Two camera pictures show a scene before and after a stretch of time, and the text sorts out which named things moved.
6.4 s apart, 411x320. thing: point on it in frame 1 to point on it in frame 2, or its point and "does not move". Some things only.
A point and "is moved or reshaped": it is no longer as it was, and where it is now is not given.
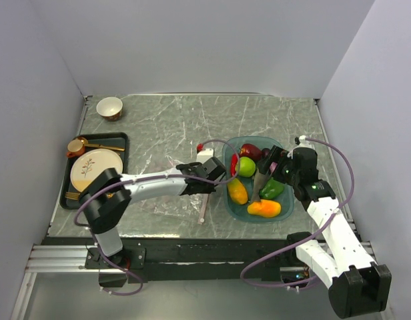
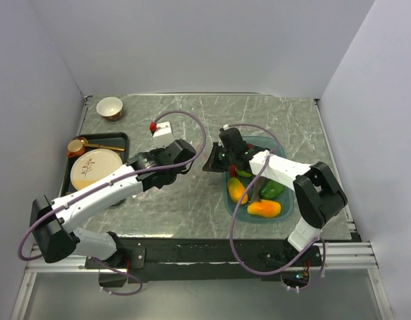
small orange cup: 75,148 does not move
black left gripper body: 209,188 to 156,151
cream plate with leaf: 90,165 does not move
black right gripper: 277,154 to 213,165
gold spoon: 86,145 does not move
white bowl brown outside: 111,108 does not move
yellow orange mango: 266,208 does not move
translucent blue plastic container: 241,159 does not move
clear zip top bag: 183,208 is moved or reshaped
